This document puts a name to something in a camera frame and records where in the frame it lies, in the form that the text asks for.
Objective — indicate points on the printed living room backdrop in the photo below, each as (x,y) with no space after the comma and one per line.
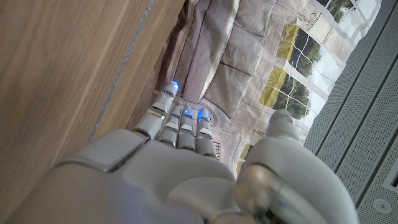
(239,53)

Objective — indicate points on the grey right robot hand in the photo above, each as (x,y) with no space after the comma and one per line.
(174,174)

